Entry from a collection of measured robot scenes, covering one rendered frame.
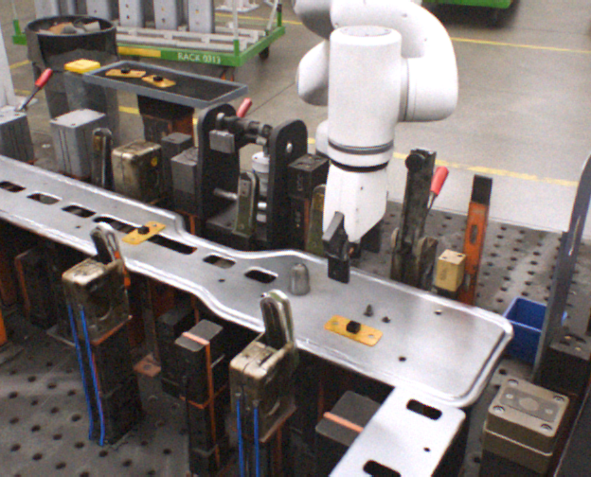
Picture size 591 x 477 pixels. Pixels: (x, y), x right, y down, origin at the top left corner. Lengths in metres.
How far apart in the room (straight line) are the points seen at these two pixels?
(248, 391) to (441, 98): 0.44
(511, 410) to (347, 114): 0.40
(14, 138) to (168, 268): 0.71
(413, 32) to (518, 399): 0.47
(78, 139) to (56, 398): 0.53
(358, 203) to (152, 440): 0.64
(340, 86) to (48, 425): 0.86
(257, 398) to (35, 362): 0.72
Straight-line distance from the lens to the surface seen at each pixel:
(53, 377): 1.51
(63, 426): 1.40
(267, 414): 0.97
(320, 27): 1.32
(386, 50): 0.83
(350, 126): 0.85
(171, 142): 1.46
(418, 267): 1.17
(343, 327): 1.05
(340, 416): 0.95
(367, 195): 0.90
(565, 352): 0.95
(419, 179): 1.13
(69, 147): 1.58
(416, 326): 1.07
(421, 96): 0.85
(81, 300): 1.15
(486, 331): 1.08
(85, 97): 1.79
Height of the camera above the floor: 1.64
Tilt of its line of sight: 29 degrees down
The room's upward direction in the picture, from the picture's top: straight up
